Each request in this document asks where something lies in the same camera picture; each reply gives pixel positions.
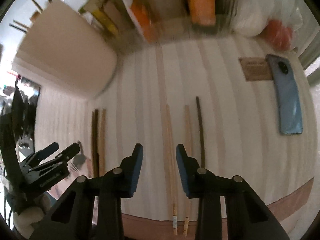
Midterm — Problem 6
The blue smartphone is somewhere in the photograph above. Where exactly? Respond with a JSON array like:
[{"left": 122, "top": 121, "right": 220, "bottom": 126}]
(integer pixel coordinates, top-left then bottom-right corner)
[{"left": 266, "top": 54, "right": 303, "bottom": 135}]

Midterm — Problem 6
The light chopstick patterned end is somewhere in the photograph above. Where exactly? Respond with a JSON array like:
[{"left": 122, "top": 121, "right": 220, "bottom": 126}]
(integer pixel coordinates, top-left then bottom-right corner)
[{"left": 183, "top": 105, "right": 192, "bottom": 237}]

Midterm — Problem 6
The dark chopstick pair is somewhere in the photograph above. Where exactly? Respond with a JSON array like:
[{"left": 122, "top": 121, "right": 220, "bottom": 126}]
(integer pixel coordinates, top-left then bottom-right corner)
[{"left": 91, "top": 109, "right": 99, "bottom": 178}]

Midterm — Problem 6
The snack packet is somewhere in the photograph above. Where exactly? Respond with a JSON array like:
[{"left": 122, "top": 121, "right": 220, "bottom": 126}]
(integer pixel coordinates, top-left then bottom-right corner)
[{"left": 78, "top": 0, "right": 133, "bottom": 37}]

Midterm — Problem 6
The orange label bottle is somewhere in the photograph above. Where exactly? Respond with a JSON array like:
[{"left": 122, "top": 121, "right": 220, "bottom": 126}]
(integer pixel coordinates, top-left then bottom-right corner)
[{"left": 188, "top": 0, "right": 216, "bottom": 26}]

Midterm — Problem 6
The small brown card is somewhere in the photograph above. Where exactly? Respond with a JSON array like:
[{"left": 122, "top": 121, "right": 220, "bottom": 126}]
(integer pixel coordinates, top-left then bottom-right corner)
[{"left": 238, "top": 57, "right": 273, "bottom": 81}]

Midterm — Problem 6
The white plastic bag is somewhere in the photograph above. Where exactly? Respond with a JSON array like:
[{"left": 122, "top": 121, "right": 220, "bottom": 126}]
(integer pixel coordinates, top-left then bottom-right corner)
[{"left": 232, "top": 0, "right": 319, "bottom": 55}]

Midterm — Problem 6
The white utensil holder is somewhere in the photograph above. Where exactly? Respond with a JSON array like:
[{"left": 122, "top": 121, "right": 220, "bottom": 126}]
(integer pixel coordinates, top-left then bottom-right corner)
[{"left": 12, "top": 0, "right": 118, "bottom": 100}]

